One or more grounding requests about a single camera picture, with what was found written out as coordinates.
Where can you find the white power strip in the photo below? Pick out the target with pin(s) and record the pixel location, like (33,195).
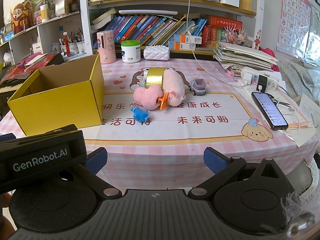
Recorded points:
(272,82)

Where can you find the orange plastic clip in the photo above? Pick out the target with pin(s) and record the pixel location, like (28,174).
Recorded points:
(163,102)

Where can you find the white long tube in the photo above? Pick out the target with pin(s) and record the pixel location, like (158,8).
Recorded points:
(147,12)

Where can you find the white bottle yellow label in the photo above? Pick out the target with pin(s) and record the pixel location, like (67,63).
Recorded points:
(44,13)

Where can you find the orange blue small boxes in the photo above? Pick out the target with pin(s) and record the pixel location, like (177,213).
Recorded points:
(186,42)

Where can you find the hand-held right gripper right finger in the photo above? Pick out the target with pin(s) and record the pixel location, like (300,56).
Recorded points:
(212,160)

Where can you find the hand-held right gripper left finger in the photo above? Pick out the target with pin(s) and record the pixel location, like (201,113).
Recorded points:
(96,158)

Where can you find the stack of thick books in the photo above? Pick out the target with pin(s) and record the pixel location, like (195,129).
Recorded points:
(103,20)

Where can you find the colourful hair accessory basket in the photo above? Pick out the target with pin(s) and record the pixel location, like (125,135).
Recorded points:
(235,36)

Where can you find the white wooden bookshelf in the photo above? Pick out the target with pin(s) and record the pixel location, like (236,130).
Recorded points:
(83,17)

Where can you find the white cube shelf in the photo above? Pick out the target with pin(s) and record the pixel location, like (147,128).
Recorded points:
(50,30)

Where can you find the white charger plug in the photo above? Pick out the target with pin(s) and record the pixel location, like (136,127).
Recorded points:
(248,77)

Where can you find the gold tape roll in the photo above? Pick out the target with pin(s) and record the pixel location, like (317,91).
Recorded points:
(153,78)

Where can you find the red boxed book set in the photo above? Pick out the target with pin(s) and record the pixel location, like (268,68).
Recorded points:
(222,25)

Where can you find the black smartphone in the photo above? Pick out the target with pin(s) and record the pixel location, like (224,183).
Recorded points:
(268,110)

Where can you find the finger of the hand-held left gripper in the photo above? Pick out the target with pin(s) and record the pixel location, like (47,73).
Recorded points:
(6,138)
(55,131)

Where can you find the stack of papers and booklets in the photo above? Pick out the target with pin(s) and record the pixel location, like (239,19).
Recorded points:
(245,55)

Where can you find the fortune god figurine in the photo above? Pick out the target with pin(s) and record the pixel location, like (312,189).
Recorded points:
(20,20)

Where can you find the cartoon deer sticker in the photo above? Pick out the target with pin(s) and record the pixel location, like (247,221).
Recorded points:
(257,40)

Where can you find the white pen cup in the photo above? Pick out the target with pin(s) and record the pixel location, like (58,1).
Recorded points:
(64,49)
(73,48)
(80,46)

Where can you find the loose white papers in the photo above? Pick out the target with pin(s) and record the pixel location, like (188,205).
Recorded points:
(303,105)

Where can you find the row of colourful books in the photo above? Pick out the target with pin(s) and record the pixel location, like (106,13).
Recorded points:
(150,28)

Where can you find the grey fur pompom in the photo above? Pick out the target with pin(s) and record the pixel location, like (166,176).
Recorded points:
(300,212)

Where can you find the pink plush pig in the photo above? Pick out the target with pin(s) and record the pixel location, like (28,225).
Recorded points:
(173,85)

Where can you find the white quilted tissue box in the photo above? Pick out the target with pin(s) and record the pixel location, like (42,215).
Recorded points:
(156,53)

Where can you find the pink plush heart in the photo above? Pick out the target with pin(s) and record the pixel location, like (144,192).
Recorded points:
(145,96)

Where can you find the red packets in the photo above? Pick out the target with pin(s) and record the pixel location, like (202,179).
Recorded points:
(15,73)

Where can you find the black charger plug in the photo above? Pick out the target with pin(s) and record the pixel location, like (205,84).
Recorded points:
(261,81)

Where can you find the white jar green lid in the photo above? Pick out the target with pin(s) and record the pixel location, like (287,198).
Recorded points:
(130,53)

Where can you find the pink cloth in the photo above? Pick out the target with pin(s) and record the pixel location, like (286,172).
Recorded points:
(270,55)

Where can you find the yellow cardboard box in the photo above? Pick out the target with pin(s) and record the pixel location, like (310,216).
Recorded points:
(62,105)

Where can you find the white box red stripe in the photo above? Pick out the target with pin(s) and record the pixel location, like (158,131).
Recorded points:
(40,48)

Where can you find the alphabet wall poster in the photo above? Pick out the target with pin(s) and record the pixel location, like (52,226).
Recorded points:
(292,17)

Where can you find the grey purple toy car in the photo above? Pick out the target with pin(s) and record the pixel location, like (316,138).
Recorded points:
(197,87)

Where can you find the blue wrapper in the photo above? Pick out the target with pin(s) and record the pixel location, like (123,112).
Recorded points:
(138,113)

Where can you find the white notebook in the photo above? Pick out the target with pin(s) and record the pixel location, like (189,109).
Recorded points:
(37,59)

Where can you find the pink cylindrical humidifier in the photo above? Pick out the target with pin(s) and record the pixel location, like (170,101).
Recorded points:
(106,47)

